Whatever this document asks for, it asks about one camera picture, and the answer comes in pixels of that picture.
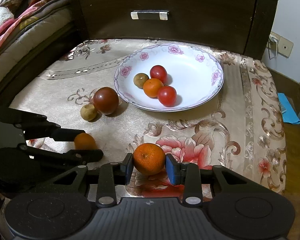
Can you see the large dark red tomato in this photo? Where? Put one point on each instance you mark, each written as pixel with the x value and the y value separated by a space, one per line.
pixel 105 100

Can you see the small red tomato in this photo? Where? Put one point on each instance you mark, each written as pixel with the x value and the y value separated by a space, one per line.
pixel 158 73
pixel 167 96

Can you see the white floral plate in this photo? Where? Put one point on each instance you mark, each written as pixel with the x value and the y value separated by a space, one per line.
pixel 190 80

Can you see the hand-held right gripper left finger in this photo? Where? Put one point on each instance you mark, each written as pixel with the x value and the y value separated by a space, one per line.
pixel 129 170

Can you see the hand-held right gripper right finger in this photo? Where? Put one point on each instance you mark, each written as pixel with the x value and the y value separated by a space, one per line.
pixel 171 170

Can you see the dark wooden bed frame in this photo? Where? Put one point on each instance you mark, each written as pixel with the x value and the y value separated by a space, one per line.
pixel 35 75

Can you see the brown longan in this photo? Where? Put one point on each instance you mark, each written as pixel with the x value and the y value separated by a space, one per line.
pixel 140 80
pixel 87 113

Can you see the beige wall socket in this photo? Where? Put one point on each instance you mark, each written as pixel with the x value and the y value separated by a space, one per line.
pixel 286 46

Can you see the bed with blankets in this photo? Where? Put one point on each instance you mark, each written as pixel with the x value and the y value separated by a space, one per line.
pixel 40 30

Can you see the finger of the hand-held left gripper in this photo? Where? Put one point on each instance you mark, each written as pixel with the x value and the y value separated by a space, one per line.
pixel 65 134
pixel 87 155

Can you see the blue cloth on floor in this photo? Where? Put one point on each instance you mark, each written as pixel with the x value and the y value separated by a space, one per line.
pixel 288 115

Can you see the pink blanket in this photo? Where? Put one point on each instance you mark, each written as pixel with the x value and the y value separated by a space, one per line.
pixel 12 28

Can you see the orange tangerine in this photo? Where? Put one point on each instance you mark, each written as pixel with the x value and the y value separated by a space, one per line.
pixel 152 89
pixel 149 158
pixel 86 142

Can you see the dark wooden drawer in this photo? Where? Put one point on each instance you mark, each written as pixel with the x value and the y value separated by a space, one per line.
pixel 202 12

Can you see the dark wooden nightstand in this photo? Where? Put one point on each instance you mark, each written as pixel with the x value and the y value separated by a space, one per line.
pixel 267 17

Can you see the floral beige tablecloth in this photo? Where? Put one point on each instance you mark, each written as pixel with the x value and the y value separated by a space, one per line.
pixel 215 142

